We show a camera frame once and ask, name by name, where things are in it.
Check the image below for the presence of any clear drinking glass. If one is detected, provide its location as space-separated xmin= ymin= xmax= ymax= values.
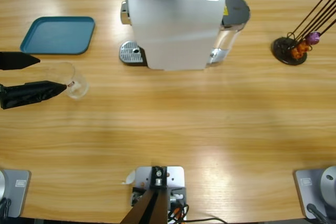
xmin=46 ymin=62 xmax=90 ymax=101

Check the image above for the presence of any dark camera post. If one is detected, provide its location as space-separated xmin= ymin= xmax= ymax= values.
xmin=122 ymin=166 xmax=169 ymax=224

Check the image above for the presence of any black mount bracket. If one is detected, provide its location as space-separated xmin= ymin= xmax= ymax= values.
xmin=131 ymin=186 xmax=187 ymax=208

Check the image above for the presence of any purple coffee capsule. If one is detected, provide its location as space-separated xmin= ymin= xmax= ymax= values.
xmin=309 ymin=31 xmax=321 ymax=45

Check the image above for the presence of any teal plastic tray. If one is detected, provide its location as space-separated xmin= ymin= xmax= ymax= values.
xmin=20 ymin=16 xmax=96 ymax=56

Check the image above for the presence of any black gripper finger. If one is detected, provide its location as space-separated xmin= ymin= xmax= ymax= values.
xmin=0 ymin=51 xmax=41 ymax=71
xmin=0 ymin=80 xmax=68 ymax=110

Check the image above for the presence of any white mount block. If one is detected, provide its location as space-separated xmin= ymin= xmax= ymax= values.
xmin=135 ymin=166 xmax=184 ymax=190

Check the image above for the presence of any base black cable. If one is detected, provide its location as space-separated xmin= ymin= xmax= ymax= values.
xmin=306 ymin=202 xmax=330 ymax=224
xmin=0 ymin=197 xmax=13 ymax=218

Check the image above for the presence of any white capsule coffee machine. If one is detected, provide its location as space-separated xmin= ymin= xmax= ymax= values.
xmin=120 ymin=0 xmax=227 ymax=72

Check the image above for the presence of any clear water tank black lid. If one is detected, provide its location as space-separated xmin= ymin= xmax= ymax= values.
xmin=207 ymin=0 xmax=251 ymax=65

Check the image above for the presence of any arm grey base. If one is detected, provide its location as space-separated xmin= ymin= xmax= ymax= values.
xmin=0 ymin=169 xmax=32 ymax=218
xmin=293 ymin=165 xmax=336 ymax=220

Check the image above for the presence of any black capsule holder with rods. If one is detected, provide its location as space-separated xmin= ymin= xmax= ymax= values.
xmin=271 ymin=0 xmax=336 ymax=66

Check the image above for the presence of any orange coffee capsule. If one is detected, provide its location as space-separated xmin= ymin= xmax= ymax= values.
xmin=290 ymin=47 xmax=307 ymax=60
xmin=298 ymin=39 xmax=312 ymax=51

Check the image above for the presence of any white paper tag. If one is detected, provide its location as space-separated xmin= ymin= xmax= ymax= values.
xmin=120 ymin=170 xmax=137 ymax=185

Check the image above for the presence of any orange black cable bundle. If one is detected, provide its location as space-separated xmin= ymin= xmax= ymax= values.
xmin=167 ymin=202 xmax=190 ymax=222

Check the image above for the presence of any metal drip tray grille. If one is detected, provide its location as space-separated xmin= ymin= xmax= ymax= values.
xmin=119 ymin=40 xmax=148 ymax=67

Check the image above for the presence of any black power cable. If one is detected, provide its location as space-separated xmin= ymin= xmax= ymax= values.
xmin=187 ymin=217 xmax=226 ymax=224

